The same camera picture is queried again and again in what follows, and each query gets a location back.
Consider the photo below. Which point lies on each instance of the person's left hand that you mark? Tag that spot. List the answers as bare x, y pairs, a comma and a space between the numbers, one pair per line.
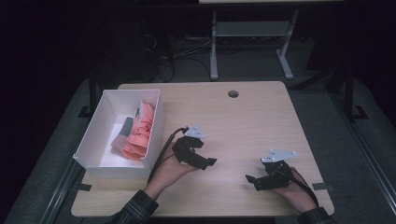
171, 171

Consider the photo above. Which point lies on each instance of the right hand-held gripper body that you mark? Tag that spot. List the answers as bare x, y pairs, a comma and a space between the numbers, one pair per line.
277, 175

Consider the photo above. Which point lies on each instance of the white box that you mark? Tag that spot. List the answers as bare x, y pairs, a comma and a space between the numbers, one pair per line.
99, 137

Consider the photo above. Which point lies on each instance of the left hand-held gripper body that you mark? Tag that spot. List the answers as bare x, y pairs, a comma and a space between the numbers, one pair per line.
186, 149

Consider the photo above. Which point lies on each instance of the grey metal table frame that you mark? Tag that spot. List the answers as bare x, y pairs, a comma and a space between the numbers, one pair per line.
252, 28

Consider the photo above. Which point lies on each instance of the black tape strip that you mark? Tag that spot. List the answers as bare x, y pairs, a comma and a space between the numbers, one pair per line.
323, 186
84, 187

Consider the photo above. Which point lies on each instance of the aluminium rail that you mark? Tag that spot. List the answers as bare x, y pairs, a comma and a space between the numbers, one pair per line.
367, 158
60, 193

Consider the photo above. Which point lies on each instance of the black metal stand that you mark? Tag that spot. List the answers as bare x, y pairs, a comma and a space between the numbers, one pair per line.
92, 93
350, 93

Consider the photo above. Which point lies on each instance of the person's right hand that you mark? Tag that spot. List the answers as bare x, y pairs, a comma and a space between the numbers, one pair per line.
295, 191

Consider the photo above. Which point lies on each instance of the pink padded glove with print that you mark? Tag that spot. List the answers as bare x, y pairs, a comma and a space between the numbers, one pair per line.
138, 143

